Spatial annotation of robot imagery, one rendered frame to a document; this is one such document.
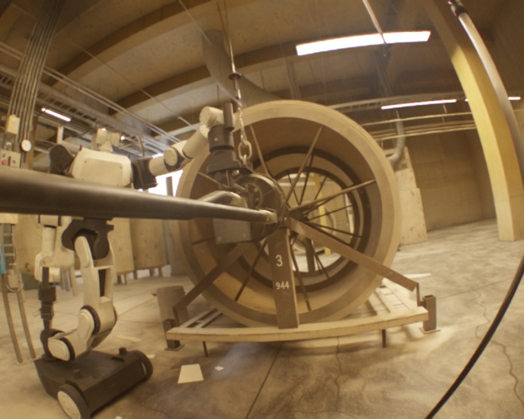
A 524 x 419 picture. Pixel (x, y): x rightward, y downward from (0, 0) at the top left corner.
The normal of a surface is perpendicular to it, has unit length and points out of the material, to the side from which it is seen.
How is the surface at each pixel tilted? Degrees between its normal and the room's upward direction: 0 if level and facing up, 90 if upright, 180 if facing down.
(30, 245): 90
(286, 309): 90
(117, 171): 101
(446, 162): 90
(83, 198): 116
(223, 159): 90
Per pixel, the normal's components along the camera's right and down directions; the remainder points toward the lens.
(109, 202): 0.93, 0.29
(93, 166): 0.58, 0.04
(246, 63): -0.24, -0.07
